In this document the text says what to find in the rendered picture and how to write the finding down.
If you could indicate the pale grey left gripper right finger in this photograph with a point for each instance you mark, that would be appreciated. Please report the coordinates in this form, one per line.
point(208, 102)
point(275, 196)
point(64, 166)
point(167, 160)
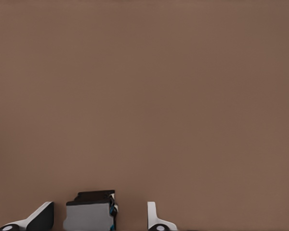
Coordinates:
point(153, 217)

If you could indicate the red button switch grey box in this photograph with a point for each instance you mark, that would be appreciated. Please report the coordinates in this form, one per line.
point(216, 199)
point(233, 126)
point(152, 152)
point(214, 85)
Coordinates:
point(89, 214)

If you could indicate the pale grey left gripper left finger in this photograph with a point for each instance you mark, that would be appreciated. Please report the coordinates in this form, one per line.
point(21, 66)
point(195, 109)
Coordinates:
point(39, 217)

